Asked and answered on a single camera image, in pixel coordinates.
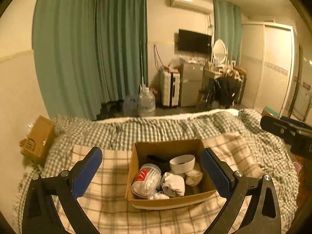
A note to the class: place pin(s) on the black jacket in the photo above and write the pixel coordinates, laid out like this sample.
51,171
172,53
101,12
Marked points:
228,91

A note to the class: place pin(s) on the narrow green curtain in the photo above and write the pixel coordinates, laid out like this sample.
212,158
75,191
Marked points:
228,29

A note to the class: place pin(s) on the black pouch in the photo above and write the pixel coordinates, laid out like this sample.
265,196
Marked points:
156,160

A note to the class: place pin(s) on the cardboard box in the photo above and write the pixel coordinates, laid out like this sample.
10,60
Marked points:
170,201
40,136

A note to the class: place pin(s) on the white suitcase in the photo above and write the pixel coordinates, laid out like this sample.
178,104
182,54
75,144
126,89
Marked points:
169,89

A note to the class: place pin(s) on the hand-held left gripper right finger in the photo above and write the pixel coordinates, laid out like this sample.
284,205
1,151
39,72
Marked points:
215,173

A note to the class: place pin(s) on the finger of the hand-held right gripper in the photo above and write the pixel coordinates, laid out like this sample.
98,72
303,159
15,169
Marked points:
295,122
275,126

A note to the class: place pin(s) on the clear empty water bottle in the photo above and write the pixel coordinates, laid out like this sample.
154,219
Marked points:
130,106

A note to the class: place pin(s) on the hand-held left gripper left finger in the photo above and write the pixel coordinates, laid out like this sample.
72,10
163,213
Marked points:
87,173

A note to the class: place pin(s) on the black television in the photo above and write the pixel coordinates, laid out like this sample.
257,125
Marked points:
194,41

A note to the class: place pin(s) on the beige plaid blanket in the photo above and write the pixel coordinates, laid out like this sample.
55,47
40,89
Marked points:
114,160

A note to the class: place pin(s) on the grey sock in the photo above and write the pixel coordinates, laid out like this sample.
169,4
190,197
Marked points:
174,184

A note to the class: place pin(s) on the white oval mirror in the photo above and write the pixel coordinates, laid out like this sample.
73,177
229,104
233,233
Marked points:
219,50

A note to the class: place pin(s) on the white tape roll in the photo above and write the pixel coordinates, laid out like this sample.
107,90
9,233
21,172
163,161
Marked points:
182,167

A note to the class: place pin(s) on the clear cotton swab container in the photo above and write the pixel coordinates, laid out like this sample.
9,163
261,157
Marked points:
146,180

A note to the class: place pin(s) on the large water jug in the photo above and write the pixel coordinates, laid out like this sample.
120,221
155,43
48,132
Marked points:
146,102

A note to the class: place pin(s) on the white mop pole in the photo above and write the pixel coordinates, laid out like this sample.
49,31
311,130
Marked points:
141,63

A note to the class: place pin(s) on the white air conditioner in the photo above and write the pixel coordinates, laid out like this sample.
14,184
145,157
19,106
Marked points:
191,2

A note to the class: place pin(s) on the grey mini fridge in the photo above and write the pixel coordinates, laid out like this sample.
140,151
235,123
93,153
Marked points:
191,85

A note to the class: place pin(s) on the white wardrobe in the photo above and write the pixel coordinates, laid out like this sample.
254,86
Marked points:
270,65

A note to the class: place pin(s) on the bin with green lid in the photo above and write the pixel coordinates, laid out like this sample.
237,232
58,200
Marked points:
270,112

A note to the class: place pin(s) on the closed cardboard box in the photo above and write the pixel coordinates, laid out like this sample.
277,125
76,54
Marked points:
40,136

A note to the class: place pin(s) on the dressing table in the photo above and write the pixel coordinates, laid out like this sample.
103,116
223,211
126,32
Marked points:
209,74

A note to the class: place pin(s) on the wide green curtain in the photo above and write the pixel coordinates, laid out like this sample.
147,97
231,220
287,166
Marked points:
85,48

